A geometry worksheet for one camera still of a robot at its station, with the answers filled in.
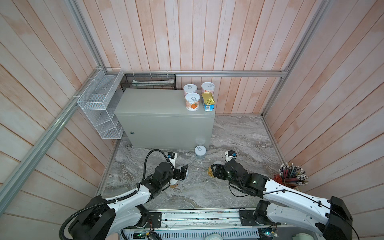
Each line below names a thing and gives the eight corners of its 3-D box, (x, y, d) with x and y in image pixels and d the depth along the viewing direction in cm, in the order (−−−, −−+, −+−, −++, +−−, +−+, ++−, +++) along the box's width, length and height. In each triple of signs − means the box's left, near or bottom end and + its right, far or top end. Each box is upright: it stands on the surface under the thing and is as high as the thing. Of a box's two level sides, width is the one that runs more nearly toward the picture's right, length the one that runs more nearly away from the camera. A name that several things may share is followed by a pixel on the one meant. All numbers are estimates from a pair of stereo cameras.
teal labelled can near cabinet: (194, 159, 97) (195, 155, 93) (194, 149, 102) (194, 145, 97) (206, 159, 97) (207, 155, 93) (205, 149, 102) (206, 145, 97)
